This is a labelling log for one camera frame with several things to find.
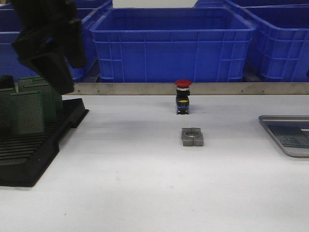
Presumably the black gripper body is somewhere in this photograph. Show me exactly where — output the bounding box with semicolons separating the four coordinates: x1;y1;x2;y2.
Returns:
12;13;78;65

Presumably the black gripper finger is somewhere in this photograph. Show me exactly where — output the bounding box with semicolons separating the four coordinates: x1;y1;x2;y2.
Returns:
63;19;86;68
29;52;74;94

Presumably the green perforated circuit board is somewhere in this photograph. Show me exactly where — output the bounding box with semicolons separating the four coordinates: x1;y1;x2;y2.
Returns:
24;83;56;123
9;91;44;135
268;125;309;148

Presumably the rear left green circuit board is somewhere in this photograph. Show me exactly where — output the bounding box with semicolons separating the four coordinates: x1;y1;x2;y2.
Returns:
18;76;47;92

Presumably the rear right green circuit board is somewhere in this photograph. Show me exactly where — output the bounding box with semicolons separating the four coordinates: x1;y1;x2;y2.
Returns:
32;76;63;113

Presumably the left edge green circuit board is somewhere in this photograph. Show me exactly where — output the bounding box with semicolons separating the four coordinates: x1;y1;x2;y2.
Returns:
0;87;16;135

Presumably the black slotted board rack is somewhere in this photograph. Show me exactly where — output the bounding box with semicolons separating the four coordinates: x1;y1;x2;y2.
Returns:
0;75;88;187

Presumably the silver metal tray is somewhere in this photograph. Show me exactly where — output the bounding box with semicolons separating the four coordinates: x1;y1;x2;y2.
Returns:
259;115;309;158

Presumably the far left blue crate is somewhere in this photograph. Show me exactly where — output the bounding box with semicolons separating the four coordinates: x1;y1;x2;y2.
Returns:
0;0;112;22

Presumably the left blue plastic crate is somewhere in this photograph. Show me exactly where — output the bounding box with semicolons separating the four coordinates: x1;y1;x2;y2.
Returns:
0;9;99;82

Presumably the blue plastic crate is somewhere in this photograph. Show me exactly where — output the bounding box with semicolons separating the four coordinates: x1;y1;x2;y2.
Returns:
242;6;309;82
0;9;99;82
90;8;254;83

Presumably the red emergency stop button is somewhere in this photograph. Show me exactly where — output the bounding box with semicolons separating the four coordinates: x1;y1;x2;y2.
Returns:
175;79;192;115

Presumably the centre blue plastic crate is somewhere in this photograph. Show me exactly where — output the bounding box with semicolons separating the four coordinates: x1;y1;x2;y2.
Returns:
90;8;254;83

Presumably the far right blue crate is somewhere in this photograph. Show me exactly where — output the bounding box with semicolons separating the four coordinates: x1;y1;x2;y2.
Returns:
194;0;309;11

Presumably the grey square metal block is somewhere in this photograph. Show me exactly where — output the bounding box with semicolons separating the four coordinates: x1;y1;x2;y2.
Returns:
181;128;204;146

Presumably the right blue plastic crate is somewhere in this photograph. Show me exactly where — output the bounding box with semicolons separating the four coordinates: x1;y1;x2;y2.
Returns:
242;6;309;82

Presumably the metal table edge rail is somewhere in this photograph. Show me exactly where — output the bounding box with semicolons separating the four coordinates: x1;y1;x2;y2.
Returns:
71;82;309;95

